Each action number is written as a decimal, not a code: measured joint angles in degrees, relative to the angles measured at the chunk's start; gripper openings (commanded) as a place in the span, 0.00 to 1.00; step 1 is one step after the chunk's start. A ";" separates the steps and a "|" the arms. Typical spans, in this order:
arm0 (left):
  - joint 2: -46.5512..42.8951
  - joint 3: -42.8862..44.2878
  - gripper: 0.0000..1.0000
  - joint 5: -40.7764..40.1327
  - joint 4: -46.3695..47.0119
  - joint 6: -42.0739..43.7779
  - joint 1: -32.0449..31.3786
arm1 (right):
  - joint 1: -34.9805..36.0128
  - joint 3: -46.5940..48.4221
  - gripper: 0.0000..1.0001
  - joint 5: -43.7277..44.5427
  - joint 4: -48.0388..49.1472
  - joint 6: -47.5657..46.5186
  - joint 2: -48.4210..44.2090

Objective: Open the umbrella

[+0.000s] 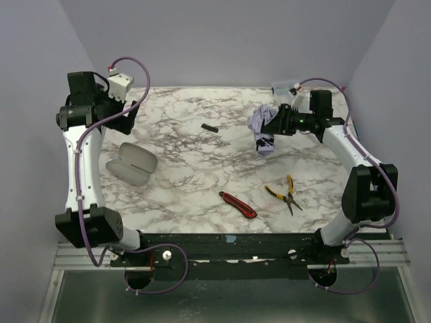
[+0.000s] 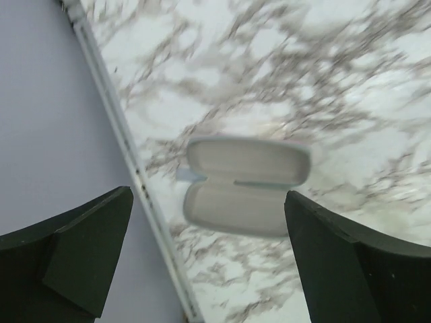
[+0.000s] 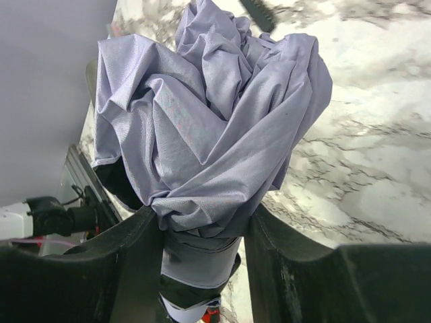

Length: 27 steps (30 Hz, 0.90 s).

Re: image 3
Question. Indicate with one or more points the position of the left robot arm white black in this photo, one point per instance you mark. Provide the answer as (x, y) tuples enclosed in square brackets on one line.
[(28, 221)]

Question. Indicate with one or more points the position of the small black comb piece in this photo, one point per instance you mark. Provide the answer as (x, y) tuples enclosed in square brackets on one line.
[(263, 16)]

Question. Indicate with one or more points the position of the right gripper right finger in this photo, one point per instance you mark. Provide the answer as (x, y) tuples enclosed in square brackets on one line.
[(293, 278)]

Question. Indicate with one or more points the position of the lavender folding umbrella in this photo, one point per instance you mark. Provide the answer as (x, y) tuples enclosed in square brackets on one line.
[(200, 134)]

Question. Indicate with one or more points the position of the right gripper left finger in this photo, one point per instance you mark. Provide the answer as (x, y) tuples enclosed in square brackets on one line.
[(113, 277)]

